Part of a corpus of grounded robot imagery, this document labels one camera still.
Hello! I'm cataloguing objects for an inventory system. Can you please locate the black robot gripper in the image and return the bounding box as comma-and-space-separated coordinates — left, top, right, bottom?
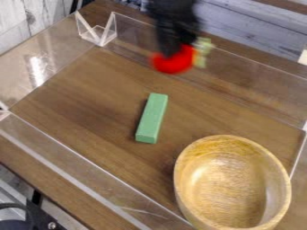
149, 0, 199, 58

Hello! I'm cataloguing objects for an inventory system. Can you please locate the red fuzzy ball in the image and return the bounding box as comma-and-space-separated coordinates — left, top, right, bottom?
150, 44, 195, 75

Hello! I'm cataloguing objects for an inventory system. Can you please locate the small light green object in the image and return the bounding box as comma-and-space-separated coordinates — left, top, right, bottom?
194, 37, 215, 68

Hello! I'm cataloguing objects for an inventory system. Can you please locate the green rectangular block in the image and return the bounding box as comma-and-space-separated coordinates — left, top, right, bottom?
137, 93, 169, 144

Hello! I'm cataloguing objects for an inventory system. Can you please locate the clear acrylic table barrier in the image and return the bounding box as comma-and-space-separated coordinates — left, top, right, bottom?
0, 13, 307, 230

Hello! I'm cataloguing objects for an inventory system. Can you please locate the oval wooden bowl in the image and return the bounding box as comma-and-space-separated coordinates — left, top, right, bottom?
174, 135, 291, 230

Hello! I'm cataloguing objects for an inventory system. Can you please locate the clear acrylic corner bracket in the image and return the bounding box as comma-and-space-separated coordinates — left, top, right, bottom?
75, 12, 118, 47

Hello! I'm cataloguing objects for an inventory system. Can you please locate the black clamp with cable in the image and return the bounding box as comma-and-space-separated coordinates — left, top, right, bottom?
0, 190, 67, 230

